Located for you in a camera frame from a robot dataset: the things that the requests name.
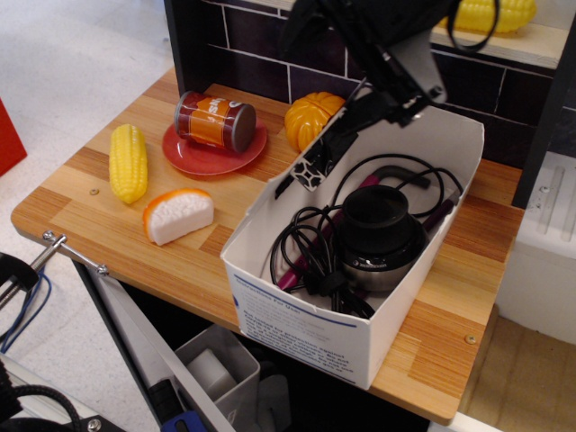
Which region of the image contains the white cardboard box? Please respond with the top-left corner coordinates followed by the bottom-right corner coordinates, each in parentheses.
top-left (221, 107), bottom-right (484, 389)

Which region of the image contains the yellow toy corn cob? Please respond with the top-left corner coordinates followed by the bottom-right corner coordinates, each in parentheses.
top-left (109, 124), bottom-right (148, 204)

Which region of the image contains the red plastic plate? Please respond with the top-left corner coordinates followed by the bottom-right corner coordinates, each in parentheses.
top-left (162, 120), bottom-right (267, 176)

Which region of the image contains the wooden shelf board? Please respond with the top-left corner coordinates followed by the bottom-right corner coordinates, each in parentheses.
top-left (204, 1), bottom-right (569, 77)

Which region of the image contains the black braided cable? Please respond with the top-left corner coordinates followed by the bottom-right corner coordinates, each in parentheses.
top-left (0, 359), bottom-right (86, 432)

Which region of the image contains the blue cable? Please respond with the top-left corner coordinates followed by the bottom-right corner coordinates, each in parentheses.
top-left (0, 265), bottom-right (53, 355)

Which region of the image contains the grey plastic bin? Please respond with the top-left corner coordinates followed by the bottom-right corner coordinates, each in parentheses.
top-left (175, 325), bottom-right (260, 431)

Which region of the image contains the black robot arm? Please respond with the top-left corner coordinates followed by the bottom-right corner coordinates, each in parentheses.
top-left (279, 1), bottom-right (461, 148)

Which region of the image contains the white orange toy cheese wedge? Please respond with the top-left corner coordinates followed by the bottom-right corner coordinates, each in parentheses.
top-left (143, 188), bottom-right (214, 246)

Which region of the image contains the white roll in bin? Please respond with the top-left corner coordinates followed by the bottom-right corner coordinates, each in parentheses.
top-left (186, 348), bottom-right (237, 401)

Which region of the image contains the yellow toy corn on shelf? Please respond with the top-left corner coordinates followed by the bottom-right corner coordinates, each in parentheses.
top-left (454, 0), bottom-right (537, 33)

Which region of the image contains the metal table clamp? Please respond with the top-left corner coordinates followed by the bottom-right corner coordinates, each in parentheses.
top-left (1, 230), bottom-right (109, 309)

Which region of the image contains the black silver 3d mouse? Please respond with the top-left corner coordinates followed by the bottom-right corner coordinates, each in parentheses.
top-left (337, 184), bottom-right (428, 293)

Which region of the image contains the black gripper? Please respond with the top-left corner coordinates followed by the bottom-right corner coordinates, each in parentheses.
top-left (278, 2), bottom-right (446, 156)

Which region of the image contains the red orange toy can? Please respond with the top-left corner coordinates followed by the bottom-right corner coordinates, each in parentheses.
top-left (174, 91), bottom-right (257, 154)

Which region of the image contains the orange toy pumpkin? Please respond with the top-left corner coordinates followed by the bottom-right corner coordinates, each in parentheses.
top-left (284, 91), bottom-right (345, 152)

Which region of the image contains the black coiled cable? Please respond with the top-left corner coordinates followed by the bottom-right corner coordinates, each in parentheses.
top-left (268, 153), bottom-right (464, 320)

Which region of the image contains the blue black tool handle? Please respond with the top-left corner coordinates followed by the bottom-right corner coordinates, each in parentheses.
top-left (148, 379), bottom-right (207, 432)

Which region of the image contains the red box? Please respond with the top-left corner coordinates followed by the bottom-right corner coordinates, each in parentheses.
top-left (0, 103), bottom-right (28, 176)

